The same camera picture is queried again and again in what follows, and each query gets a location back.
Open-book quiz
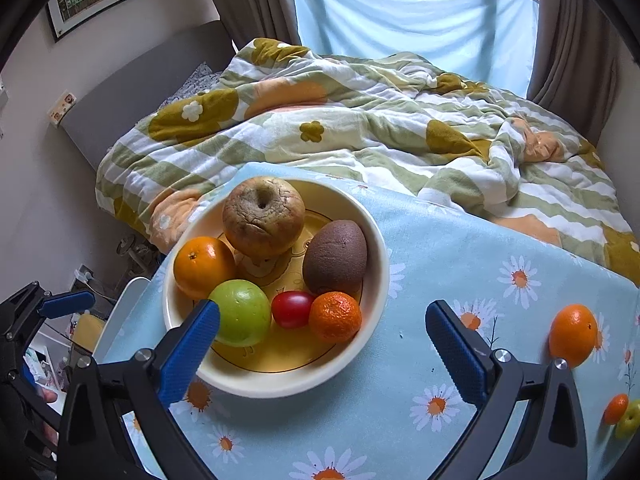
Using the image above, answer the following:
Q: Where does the brown kiwi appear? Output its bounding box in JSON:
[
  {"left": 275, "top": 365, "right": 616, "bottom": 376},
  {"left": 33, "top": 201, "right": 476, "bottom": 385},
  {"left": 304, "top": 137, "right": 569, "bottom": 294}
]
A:
[{"left": 302, "top": 220, "right": 368, "bottom": 297}]

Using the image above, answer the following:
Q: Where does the smooth orange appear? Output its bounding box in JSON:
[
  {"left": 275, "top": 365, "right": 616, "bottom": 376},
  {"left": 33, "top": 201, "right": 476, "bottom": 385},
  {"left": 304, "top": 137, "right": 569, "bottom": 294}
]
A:
[
  {"left": 173, "top": 236, "right": 237, "bottom": 301},
  {"left": 548, "top": 304, "right": 599, "bottom": 368}
]

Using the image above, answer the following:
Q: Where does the wall socket with sticker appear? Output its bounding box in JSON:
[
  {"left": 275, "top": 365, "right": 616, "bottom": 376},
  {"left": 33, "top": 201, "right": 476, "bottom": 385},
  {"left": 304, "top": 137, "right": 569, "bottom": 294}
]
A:
[{"left": 49, "top": 89, "right": 78, "bottom": 125}]

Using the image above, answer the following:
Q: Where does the large green apple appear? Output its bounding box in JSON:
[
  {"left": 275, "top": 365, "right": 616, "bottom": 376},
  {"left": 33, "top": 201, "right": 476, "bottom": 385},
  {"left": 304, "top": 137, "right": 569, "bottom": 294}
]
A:
[{"left": 207, "top": 280, "right": 272, "bottom": 348}]

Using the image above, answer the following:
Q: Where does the cream bowl with yellow inside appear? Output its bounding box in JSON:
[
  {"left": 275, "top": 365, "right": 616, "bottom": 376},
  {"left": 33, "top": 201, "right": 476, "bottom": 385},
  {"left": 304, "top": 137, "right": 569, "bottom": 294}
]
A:
[{"left": 162, "top": 176, "right": 391, "bottom": 400}]

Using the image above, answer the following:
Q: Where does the red cherry tomato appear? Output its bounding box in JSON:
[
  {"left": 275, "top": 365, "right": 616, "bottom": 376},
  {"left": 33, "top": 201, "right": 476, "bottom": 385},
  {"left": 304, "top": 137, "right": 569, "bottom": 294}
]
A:
[{"left": 271, "top": 291, "right": 316, "bottom": 330}]

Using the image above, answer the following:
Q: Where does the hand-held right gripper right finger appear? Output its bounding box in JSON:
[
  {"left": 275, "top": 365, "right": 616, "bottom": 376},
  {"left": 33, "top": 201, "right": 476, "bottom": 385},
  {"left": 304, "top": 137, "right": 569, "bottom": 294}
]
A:
[{"left": 425, "top": 300, "right": 588, "bottom": 480}]

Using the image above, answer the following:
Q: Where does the small tangerine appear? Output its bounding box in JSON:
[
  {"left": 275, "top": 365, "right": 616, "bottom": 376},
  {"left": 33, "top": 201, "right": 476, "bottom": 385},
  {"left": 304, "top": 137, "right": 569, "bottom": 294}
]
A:
[{"left": 602, "top": 393, "right": 630, "bottom": 426}]

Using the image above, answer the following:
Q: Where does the yellow object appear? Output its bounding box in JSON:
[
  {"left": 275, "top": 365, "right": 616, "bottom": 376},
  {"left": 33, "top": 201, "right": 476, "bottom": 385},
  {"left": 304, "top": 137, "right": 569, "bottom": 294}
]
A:
[{"left": 72, "top": 312, "right": 107, "bottom": 353}]

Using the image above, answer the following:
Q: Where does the blue daisy tablecloth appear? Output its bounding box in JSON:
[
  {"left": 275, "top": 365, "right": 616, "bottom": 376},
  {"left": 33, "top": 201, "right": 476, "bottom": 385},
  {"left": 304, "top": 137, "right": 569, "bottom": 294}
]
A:
[{"left": 92, "top": 162, "right": 640, "bottom": 480}]

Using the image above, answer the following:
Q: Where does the small green apple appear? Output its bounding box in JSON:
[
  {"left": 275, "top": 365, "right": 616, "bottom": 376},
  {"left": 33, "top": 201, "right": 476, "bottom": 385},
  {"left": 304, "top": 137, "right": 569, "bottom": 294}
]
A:
[{"left": 615, "top": 400, "right": 640, "bottom": 441}]

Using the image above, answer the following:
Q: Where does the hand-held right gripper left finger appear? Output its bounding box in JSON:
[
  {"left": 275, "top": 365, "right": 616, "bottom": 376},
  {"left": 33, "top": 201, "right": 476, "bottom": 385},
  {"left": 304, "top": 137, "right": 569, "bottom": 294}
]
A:
[{"left": 57, "top": 299, "right": 221, "bottom": 480}]

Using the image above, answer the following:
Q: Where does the grey patterned bed sheet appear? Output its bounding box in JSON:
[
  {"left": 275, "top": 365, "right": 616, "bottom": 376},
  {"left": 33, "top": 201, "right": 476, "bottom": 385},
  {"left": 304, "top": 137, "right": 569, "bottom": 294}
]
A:
[{"left": 160, "top": 62, "right": 223, "bottom": 111}]

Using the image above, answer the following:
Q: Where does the green striped flower blanket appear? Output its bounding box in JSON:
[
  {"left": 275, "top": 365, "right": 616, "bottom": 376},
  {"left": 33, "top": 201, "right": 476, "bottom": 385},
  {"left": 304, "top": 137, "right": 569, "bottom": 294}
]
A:
[{"left": 95, "top": 37, "right": 640, "bottom": 288}]

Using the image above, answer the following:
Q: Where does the brown curtain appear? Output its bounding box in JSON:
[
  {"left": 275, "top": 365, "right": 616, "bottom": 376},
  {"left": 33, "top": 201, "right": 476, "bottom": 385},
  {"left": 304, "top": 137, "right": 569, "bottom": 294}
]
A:
[
  {"left": 197, "top": 0, "right": 301, "bottom": 53},
  {"left": 527, "top": 0, "right": 621, "bottom": 146}
]

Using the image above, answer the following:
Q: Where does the grey bed headboard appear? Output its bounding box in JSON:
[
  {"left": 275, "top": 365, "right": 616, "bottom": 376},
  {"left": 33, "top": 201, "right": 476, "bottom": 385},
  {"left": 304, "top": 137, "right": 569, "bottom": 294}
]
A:
[{"left": 60, "top": 20, "right": 236, "bottom": 173}]

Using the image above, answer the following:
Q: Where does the person's left hand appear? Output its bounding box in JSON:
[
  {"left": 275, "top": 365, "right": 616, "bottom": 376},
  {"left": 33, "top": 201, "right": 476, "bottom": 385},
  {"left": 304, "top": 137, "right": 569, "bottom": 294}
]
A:
[{"left": 39, "top": 388, "right": 61, "bottom": 450}]

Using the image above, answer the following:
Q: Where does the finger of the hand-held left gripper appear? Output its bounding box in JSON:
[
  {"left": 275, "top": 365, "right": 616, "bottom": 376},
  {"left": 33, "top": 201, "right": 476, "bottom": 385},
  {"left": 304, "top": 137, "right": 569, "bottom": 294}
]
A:
[{"left": 37, "top": 291, "right": 96, "bottom": 320}]

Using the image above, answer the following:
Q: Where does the bumpy mandarin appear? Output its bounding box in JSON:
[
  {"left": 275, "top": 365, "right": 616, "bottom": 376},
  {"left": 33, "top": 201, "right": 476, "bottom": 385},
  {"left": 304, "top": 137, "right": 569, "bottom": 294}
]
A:
[{"left": 308, "top": 291, "right": 363, "bottom": 344}]

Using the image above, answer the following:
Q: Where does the light blue window cloth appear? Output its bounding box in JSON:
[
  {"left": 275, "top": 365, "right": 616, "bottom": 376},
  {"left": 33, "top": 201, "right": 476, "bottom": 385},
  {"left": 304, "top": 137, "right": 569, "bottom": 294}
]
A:
[{"left": 289, "top": 0, "right": 541, "bottom": 98}]

